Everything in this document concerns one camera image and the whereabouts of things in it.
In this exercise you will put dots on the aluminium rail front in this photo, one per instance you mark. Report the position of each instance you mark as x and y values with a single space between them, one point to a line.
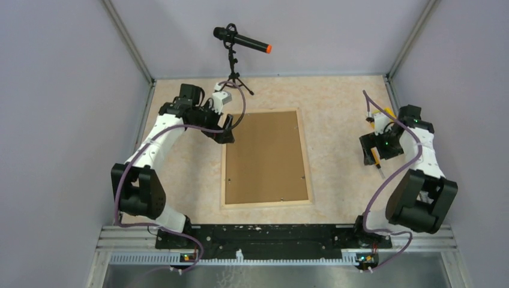
137 246

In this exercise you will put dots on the yellow plastic box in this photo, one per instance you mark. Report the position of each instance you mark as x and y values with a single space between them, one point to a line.
390 112

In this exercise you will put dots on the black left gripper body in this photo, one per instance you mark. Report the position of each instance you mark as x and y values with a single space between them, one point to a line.
207 119

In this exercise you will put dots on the black microphone orange tip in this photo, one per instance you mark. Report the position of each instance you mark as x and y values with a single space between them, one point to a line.
241 39

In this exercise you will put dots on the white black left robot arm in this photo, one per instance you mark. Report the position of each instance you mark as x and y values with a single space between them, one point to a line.
137 189

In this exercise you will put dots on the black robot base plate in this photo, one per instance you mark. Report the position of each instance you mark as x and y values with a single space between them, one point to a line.
272 241

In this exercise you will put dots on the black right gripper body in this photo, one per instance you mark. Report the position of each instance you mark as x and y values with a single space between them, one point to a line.
387 145

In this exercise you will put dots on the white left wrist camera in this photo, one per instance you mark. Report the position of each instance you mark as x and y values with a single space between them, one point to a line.
220 98

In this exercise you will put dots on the white wooden photo frame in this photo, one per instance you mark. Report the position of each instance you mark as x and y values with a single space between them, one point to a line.
267 165

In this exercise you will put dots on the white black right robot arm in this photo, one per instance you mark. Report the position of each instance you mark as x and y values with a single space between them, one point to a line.
423 197

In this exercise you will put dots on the black tripod microphone stand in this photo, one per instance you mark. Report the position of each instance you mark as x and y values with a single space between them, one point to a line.
234 76

